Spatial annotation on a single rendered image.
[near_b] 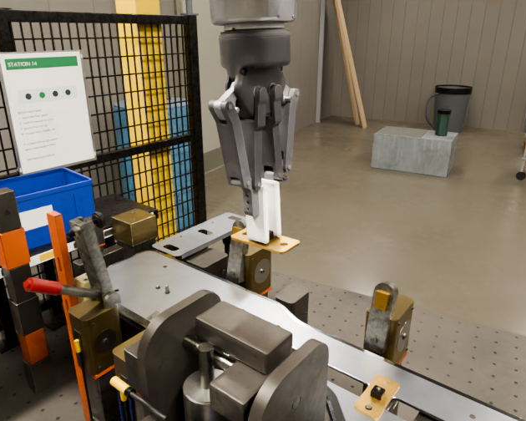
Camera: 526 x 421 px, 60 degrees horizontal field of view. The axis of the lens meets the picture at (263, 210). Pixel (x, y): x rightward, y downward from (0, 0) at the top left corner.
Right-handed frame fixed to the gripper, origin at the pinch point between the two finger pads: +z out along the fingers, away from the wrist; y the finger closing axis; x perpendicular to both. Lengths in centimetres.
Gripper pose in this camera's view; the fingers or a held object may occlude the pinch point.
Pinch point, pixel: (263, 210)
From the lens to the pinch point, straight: 54.5
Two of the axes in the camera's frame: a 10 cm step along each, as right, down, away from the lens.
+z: 0.5, 9.4, 3.5
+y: 6.3, -3.0, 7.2
